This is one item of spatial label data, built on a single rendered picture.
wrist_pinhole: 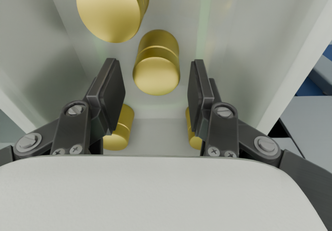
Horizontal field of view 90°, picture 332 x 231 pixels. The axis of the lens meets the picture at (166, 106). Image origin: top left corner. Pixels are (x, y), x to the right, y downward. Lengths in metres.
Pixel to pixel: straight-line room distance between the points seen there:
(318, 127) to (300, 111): 0.02
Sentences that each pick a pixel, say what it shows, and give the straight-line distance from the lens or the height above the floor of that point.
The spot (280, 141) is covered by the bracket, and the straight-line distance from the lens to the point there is 0.20.
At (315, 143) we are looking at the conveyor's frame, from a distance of 0.21.
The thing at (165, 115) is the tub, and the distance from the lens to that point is 0.21.
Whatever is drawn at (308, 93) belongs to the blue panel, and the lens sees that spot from 0.31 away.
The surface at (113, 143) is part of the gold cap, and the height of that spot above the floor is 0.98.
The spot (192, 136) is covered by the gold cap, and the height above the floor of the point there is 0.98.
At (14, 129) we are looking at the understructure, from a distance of 0.78.
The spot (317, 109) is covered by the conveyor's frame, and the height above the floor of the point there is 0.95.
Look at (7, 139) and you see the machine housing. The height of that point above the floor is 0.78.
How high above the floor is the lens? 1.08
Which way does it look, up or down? 45 degrees down
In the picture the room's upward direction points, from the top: 179 degrees counter-clockwise
